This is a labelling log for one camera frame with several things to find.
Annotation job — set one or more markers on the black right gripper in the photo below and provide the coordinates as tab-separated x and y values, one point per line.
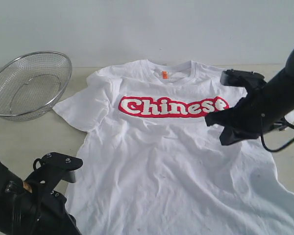
250	116

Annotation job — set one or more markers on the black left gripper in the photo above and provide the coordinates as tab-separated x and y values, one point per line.
47	216

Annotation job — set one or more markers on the white t-shirt red logo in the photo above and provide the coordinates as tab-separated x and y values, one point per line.
151	166

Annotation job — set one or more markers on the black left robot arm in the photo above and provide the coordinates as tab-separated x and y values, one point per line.
12	189

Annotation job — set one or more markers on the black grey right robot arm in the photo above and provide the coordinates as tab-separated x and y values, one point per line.
280	93

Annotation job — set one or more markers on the metal mesh strainer bowl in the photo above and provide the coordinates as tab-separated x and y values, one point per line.
32	84

